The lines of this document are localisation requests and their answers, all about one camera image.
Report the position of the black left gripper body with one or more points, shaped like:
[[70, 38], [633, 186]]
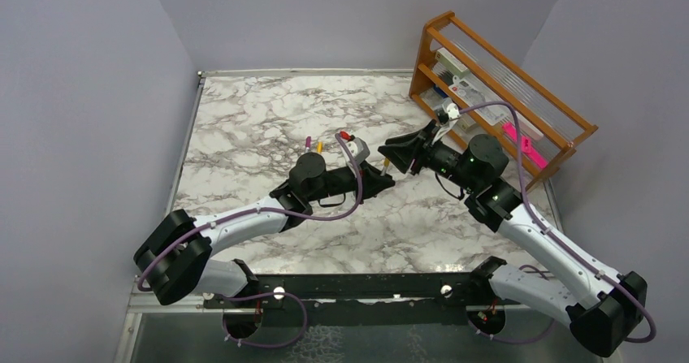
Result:
[[339, 182]]

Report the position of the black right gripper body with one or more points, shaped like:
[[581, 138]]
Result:
[[439, 157]]

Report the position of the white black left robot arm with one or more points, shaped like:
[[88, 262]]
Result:
[[176, 259]]

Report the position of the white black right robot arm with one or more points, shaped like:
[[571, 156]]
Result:
[[600, 305]]

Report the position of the pink tool on shelf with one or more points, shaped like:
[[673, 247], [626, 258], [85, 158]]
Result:
[[526, 146]]

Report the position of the wooden shelf rack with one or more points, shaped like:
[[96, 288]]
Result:
[[556, 130]]

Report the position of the white green box on shelf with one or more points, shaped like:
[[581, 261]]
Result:
[[451, 63]]

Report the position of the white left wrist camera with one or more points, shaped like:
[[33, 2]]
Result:
[[358, 149]]

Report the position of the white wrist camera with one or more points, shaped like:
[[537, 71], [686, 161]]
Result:
[[358, 149], [447, 114]]

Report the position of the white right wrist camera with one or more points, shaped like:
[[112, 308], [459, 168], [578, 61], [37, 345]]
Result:
[[447, 114]]

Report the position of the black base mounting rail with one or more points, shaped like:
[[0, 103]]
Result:
[[291, 300]]

